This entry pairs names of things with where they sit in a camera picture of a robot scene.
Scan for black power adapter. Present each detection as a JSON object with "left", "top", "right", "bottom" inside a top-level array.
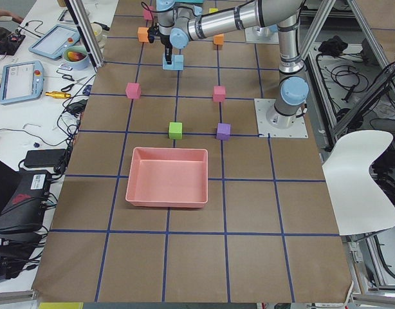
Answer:
[{"left": 24, "top": 149, "right": 66, "bottom": 168}]

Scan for pink foam block far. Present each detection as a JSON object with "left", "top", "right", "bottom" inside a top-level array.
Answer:
[{"left": 143, "top": 6, "right": 154, "bottom": 21}]

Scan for aluminium frame post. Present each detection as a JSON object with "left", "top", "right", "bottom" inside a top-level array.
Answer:
[{"left": 65, "top": 0, "right": 104, "bottom": 70}]

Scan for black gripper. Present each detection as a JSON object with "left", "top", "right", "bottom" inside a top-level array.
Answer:
[{"left": 147, "top": 26, "right": 172, "bottom": 65}]

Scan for green foam block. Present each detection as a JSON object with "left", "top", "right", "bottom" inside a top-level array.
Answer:
[{"left": 169, "top": 122, "right": 183, "bottom": 140}]

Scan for teach pendant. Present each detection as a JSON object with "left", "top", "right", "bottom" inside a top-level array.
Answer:
[
  {"left": 0, "top": 61, "right": 44, "bottom": 105},
  {"left": 28, "top": 24, "right": 80, "bottom": 59}
]

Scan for light blue foam block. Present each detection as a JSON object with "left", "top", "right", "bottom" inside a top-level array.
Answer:
[
  {"left": 162, "top": 59, "right": 176, "bottom": 71},
  {"left": 172, "top": 54, "right": 184, "bottom": 71}
]

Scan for purple foam block near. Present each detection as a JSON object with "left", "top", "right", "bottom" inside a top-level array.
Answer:
[{"left": 216, "top": 123, "right": 231, "bottom": 140}]

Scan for white cup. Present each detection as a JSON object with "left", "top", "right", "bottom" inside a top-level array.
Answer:
[{"left": 91, "top": 23, "right": 107, "bottom": 48}]

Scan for teach pendant near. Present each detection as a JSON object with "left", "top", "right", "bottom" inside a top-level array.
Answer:
[{"left": 0, "top": 61, "right": 44, "bottom": 105}]

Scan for light blue bowl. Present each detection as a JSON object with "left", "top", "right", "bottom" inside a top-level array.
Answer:
[{"left": 62, "top": 46, "right": 89, "bottom": 70}]

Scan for brass cylinder tool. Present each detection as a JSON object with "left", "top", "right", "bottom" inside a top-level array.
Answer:
[{"left": 45, "top": 91, "right": 71, "bottom": 99}]

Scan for pink foam block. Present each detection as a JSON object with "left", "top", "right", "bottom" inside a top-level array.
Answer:
[
  {"left": 125, "top": 82, "right": 142, "bottom": 99},
  {"left": 143, "top": 6, "right": 154, "bottom": 21},
  {"left": 212, "top": 86, "right": 226, "bottom": 102}
]

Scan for orange foam block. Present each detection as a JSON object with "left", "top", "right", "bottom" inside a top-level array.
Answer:
[
  {"left": 213, "top": 33, "right": 225, "bottom": 46},
  {"left": 137, "top": 27, "right": 149, "bottom": 43}
]

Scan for pink plastic tray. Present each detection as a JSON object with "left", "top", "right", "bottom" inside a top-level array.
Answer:
[{"left": 125, "top": 147, "right": 208, "bottom": 209}]

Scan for orange foam block left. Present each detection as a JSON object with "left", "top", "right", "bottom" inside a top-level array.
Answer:
[{"left": 137, "top": 27, "right": 149, "bottom": 43}]

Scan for teach pendant far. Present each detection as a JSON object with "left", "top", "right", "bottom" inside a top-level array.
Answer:
[{"left": 28, "top": 24, "right": 80, "bottom": 59}]

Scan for white chair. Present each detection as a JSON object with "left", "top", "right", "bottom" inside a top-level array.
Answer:
[{"left": 322, "top": 130, "right": 395, "bottom": 236}]

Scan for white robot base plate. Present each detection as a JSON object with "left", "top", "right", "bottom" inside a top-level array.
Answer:
[{"left": 254, "top": 98, "right": 308, "bottom": 138}]

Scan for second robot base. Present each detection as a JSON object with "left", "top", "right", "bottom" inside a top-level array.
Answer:
[{"left": 245, "top": 24, "right": 279, "bottom": 44}]

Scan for pink foam block left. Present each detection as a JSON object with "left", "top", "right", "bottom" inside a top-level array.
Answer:
[{"left": 125, "top": 82, "right": 142, "bottom": 99}]

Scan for scissors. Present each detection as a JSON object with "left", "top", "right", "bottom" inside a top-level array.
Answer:
[{"left": 61, "top": 77, "right": 86, "bottom": 93}]

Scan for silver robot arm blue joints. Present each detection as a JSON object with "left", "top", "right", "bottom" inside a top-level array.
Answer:
[{"left": 152, "top": 1, "right": 309, "bottom": 116}]

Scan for pink foam block right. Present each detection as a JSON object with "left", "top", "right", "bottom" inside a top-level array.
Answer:
[{"left": 212, "top": 86, "right": 226, "bottom": 102}]

